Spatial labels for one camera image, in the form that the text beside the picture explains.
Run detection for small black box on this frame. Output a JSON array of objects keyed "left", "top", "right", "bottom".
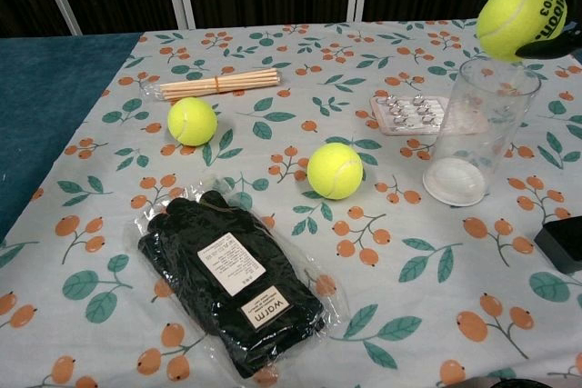
[{"left": 533, "top": 219, "right": 582, "bottom": 275}]

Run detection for black gloves in plastic bag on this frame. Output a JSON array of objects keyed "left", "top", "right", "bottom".
[{"left": 132, "top": 181, "right": 350, "bottom": 381}]

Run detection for floral printed tablecloth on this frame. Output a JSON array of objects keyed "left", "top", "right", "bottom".
[{"left": 0, "top": 18, "right": 582, "bottom": 388}]

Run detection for dark object at bottom edge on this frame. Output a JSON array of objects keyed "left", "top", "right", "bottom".
[{"left": 447, "top": 372, "right": 582, "bottom": 388}]

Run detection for clear plastic tube container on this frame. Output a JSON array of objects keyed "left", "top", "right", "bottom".
[{"left": 427, "top": 58, "right": 542, "bottom": 196}]

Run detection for clear pack of clips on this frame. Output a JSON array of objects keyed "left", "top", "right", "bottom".
[{"left": 368, "top": 93, "right": 451, "bottom": 136}]

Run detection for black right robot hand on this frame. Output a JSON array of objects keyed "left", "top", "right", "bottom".
[{"left": 490, "top": 0, "right": 582, "bottom": 61}]

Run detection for plain yellow tennis ball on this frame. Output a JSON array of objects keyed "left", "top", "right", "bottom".
[
  {"left": 306, "top": 142, "right": 365, "bottom": 201},
  {"left": 167, "top": 96, "right": 218, "bottom": 147}
]

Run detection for printed yellow tennis ball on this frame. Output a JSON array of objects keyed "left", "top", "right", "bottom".
[{"left": 476, "top": 0, "right": 568, "bottom": 62}]

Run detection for bundle of wooden sticks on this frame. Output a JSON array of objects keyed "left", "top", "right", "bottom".
[{"left": 159, "top": 67, "right": 279, "bottom": 103}]

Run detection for teal fabric cloth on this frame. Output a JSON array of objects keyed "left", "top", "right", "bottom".
[{"left": 0, "top": 32, "right": 143, "bottom": 244}]

